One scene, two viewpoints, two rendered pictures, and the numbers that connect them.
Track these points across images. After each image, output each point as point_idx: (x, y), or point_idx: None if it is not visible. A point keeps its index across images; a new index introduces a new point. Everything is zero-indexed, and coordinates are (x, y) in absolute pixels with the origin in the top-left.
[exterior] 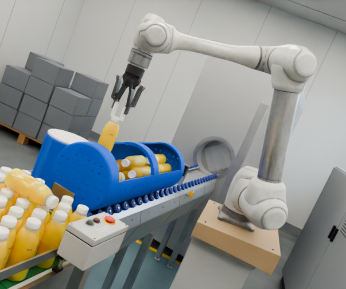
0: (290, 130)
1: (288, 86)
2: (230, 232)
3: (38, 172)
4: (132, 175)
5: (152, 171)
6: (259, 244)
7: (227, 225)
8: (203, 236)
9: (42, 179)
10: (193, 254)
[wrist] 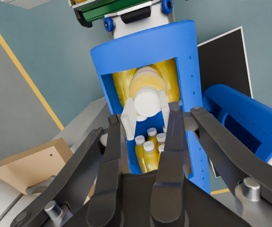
0: None
1: None
2: (29, 162)
3: None
4: (145, 144)
5: (131, 168)
6: (5, 171)
7: (43, 174)
8: (50, 143)
9: (260, 111)
10: (74, 139)
